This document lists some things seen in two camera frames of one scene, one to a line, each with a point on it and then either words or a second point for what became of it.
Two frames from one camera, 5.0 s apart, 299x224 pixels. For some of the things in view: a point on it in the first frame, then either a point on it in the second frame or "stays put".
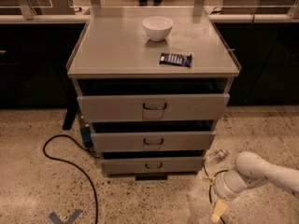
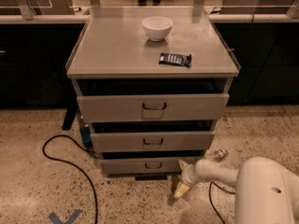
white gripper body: (221, 188) → (187, 175)
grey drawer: (151, 164) stays put
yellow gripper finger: (211, 179) → (182, 163)
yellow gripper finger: (219, 210) → (180, 189)
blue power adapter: (87, 136) stays put
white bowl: (157, 27) stays put
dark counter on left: (35, 52) stays put
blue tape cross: (70, 220) stays put
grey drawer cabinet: (151, 84) stays put
